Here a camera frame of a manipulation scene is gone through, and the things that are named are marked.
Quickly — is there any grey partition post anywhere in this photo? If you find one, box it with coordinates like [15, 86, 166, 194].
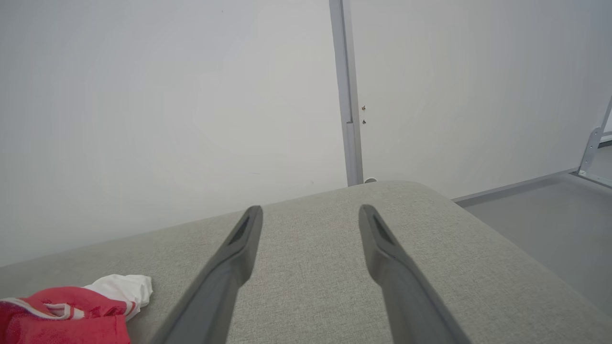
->
[329, 0, 364, 187]

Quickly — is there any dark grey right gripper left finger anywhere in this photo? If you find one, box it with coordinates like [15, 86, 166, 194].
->
[152, 205, 263, 344]

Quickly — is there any red and white garment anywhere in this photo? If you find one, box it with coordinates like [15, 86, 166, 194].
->
[0, 274, 153, 344]

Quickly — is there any grey wall skirting strip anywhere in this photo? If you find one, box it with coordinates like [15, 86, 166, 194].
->
[451, 168, 580, 205]

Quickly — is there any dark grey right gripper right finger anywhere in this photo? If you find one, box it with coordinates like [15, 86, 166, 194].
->
[359, 204, 472, 344]

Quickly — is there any grey metal angled brace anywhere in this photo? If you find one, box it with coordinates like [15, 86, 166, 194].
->
[576, 96, 612, 188]

